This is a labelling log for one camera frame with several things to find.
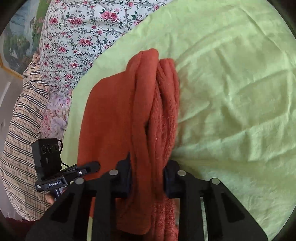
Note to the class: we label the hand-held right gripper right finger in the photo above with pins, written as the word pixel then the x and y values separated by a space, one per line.
pixel 170 183

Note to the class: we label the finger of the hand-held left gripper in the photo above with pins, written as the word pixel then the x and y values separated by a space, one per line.
pixel 91 166

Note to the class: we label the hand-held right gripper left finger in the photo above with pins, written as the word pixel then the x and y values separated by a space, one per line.
pixel 124 182

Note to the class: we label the orange knit sweater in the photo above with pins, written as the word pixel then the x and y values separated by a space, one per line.
pixel 111 115

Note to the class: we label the person's left hand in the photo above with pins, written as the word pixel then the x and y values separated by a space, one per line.
pixel 49 198

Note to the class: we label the beige plaid blanket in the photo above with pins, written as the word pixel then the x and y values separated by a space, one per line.
pixel 23 127

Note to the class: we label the pink floral ruffled pillow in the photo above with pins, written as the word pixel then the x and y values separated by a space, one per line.
pixel 55 115

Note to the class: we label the dark red cloth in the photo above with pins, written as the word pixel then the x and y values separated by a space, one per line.
pixel 18 229

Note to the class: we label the light green bed sheet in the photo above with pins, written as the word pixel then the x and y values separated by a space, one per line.
pixel 231 92

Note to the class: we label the white floral quilt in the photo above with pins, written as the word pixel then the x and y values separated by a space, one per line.
pixel 81 34

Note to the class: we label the framed landscape wall picture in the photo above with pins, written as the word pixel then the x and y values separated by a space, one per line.
pixel 18 34

